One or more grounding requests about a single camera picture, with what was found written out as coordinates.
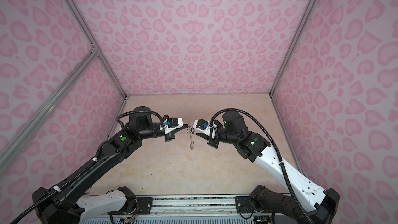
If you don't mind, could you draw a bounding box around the metal key holder plate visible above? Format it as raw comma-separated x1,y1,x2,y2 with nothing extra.
187,127,195,150

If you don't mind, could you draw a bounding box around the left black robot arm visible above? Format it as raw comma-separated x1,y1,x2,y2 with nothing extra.
32,106,188,224

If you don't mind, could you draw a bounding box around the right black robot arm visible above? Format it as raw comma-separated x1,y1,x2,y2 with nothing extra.
193,108,341,224

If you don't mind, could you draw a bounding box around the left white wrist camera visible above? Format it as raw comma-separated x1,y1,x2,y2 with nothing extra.
160,118,183,134

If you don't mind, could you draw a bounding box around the left black corrugated cable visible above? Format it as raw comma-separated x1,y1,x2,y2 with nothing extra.
9,109,165,224

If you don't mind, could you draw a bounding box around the black corrugated cable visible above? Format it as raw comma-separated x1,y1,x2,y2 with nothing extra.
9,109,165,224
210,108,315,224

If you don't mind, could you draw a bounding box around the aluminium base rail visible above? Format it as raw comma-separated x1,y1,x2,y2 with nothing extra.
80,193,330,224

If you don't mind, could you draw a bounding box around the right black corrugated cable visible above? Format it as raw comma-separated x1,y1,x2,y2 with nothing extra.
210,108,315,224

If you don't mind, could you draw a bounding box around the aluminium frame strut diagonal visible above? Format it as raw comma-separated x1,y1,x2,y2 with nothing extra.
1,48,97,174

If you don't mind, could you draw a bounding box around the left corner aluminium post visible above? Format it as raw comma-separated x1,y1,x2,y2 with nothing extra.
63,0,127,99

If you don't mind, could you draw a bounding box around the corner aluminium post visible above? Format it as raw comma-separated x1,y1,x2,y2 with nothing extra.
269,0,319,98
63,0,127,99

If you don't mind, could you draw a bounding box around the right corner aluminium post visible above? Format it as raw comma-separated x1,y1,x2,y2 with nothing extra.
269,0,319,98

